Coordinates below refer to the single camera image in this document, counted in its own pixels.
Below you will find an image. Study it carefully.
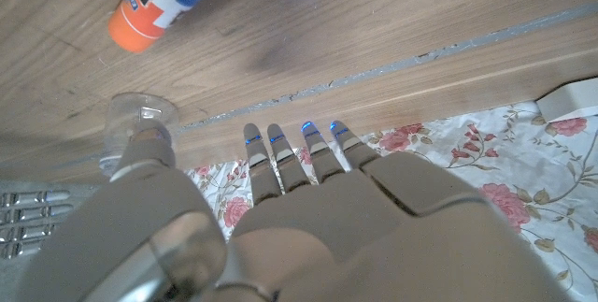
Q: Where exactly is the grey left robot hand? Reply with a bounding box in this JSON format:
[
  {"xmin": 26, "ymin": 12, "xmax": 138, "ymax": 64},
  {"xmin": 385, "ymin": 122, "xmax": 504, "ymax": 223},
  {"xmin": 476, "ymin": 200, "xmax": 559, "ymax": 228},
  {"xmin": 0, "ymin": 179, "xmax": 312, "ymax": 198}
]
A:
[{"xmin": 16, "ymin": 119, "xmax": 576, "ymax": 302}]

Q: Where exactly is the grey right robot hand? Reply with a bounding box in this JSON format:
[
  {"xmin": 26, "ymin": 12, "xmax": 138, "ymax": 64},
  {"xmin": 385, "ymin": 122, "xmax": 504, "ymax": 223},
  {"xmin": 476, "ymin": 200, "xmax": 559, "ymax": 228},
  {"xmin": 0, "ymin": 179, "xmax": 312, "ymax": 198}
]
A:
[{"xmin": 0, "ymin": 188, "xmax": 75, "ymax": 261}]

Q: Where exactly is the clear glass cup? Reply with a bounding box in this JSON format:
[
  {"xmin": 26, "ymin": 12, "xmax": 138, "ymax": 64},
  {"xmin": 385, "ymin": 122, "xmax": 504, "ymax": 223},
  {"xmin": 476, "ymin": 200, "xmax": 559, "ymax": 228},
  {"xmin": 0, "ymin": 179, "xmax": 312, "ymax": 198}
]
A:
[{"xmin": 97, "ymin": 92, "xmax": 181, "ymax": 178}]

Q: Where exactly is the floral backdrop cloth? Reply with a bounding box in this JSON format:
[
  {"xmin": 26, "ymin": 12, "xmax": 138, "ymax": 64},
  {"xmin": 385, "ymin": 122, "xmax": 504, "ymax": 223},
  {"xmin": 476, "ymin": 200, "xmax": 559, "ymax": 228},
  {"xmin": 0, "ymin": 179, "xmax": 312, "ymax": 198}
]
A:
[{"xmin": 184, "ymin": 99, "xmax": 598, "ymax": 302}]

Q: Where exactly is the white power strip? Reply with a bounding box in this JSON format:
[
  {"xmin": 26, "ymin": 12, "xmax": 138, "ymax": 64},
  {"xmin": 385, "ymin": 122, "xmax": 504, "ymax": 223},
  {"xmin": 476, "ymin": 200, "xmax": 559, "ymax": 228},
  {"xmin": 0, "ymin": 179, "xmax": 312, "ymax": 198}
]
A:
[{"xmin": 534, "ymin": 77, "xmax": 598, "ymax": 123}]

